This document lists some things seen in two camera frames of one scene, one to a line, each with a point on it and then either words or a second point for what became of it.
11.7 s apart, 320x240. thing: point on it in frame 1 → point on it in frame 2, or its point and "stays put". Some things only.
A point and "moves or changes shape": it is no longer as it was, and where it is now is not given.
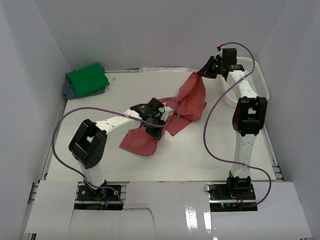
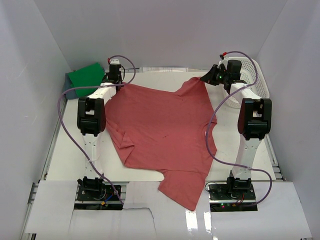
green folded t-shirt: x=88 y=79 stays put
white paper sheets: x=164 y=69 stays put
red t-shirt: x=190 y=100 moves or changes shape
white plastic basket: x=257 y=77 stays put
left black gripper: x=156 y=133 → x=120 y=78
